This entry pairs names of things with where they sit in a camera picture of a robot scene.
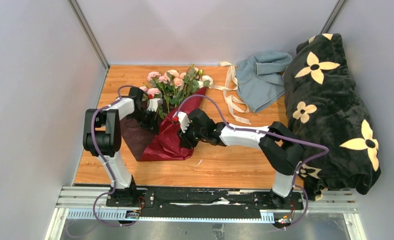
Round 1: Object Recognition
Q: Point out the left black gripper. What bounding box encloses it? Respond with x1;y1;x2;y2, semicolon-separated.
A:
128;108;160;136

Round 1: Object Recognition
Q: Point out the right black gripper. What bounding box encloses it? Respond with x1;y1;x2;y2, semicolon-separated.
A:
177;121;207;150

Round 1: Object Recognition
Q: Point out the dark red wrapping paper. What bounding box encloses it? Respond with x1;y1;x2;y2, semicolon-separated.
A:
120;105;193;162

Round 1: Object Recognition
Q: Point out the pink rose stem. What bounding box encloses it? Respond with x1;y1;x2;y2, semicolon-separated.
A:
140;69;185;118

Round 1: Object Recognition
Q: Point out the white rose stem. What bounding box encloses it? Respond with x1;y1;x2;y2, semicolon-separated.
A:
196;68;214;89

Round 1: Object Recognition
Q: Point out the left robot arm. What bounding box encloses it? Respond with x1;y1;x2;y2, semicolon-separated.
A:
82;85;163;207

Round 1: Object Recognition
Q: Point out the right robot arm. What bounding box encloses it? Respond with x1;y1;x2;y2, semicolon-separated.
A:
173;108;304;209

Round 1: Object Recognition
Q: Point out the cream printed ribbon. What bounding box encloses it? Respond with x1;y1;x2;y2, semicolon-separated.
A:
210;61;251;125

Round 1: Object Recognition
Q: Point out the blue towel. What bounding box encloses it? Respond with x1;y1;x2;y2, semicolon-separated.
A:
235;50;293;114

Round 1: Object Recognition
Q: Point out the black flower-pattern blanket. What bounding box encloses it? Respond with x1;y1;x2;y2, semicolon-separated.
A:
282;33;381;201

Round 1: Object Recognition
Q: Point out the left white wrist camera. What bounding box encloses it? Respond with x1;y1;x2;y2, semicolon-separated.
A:
146;95;163;112

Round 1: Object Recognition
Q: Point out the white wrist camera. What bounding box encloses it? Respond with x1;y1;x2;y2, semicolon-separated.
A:
172;111;190;133
146;95;163;112

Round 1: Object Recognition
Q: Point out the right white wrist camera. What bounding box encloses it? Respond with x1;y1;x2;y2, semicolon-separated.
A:
172;111;190;133

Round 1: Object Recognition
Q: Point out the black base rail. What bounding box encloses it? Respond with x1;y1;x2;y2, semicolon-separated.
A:
105;185;304;220

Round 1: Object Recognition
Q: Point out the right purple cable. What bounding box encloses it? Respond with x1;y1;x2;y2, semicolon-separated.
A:
173;94;330;230

